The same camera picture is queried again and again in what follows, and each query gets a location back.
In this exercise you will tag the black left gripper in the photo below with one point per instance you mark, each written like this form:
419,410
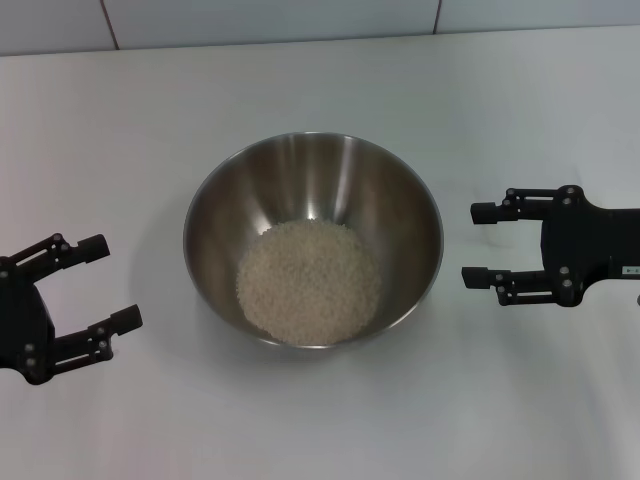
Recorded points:
25,325

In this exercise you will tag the clear plastic cup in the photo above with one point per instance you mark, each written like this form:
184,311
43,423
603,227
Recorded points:
492,239

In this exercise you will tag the stainless steel mixing bowl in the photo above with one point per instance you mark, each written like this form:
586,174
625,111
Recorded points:
310,180

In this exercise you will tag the white rice grains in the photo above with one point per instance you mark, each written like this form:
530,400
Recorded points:
310,285

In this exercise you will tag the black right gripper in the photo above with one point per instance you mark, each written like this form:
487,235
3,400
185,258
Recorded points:
585,245

